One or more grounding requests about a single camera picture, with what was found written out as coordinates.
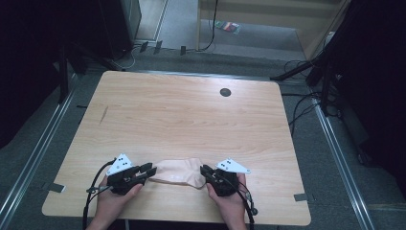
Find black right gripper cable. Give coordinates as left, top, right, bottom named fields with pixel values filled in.
left=219, top=174, right=259, bottom=230

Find black metal stand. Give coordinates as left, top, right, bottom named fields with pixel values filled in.
left=269, top=47, right=340, bottom=117

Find dark cabinet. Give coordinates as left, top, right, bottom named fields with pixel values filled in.
left=97, top=0, right=143, bottom=60

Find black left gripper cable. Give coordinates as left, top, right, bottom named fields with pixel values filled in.
left=81, top=157, right=118, bottom=230

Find person's left hand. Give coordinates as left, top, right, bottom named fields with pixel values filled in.
left=94, top=176, right=144, bottom=222

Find pale wooden partition frame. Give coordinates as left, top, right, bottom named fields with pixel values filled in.
left=195, top=0, right=352, bottom=61

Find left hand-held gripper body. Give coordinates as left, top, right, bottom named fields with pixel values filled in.
left=105, top=153, right=146, bottom=196

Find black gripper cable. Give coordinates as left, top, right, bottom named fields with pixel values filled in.
left=81, top=157, right=118, bottom=230
left=219, top=174, right=259, bottom=230

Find pale cloth garment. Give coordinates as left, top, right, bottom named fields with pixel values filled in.
left=148, top=157, right=208, bottom=190

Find colourful packet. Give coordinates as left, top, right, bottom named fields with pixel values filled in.
left=214, top=20, right=241, bottom=35

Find black upright post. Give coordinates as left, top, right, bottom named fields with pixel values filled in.
left=56, top=44, right=70, bottom=104

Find white floor cable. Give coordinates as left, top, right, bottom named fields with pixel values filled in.
left=110, top=43, right=142, bottom=72

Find black floor cables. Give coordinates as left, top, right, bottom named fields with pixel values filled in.
left=281, top=58, right=324, bottom=137

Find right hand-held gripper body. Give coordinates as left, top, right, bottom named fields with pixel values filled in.
left=208, top=157, right=252, bottom=197

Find person's right hand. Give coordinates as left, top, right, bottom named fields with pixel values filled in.
left=205, top=172, right=249, bottom=222

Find black hanging cable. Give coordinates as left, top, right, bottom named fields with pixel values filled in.
left=198, top=0, right=220, bottom=53

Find metal floor rail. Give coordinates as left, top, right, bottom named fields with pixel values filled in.
left=311, top=95, right=376, bottom=230
left=0, top=90, right=77, bottom=223

